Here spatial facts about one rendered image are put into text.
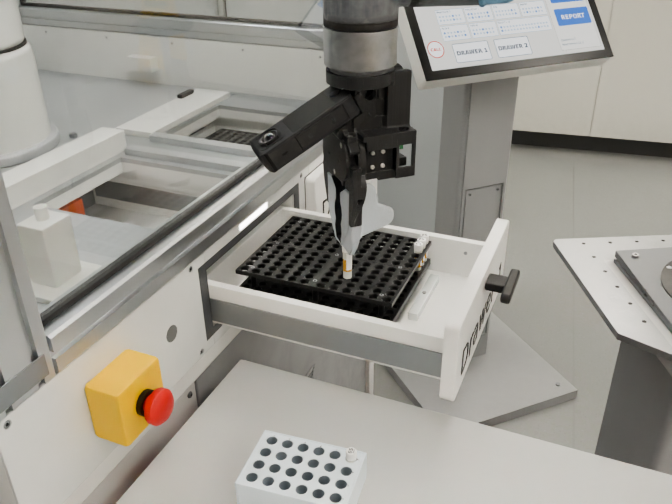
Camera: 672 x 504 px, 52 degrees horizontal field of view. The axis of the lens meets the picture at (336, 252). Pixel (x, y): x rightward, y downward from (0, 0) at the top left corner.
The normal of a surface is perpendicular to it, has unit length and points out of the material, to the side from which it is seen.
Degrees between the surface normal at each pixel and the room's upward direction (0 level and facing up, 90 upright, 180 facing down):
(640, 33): 90
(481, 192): 90
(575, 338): 0
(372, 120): 90
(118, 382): 0
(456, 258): 90
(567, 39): 50
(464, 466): 0
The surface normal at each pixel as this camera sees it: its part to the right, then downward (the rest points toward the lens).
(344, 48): -0.42, 0.45
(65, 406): 0.92, 0.18
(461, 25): 0.29, -0.22
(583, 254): -0.01, -0.87
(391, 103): 0.37, 0.45
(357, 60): -0.12, 0.49
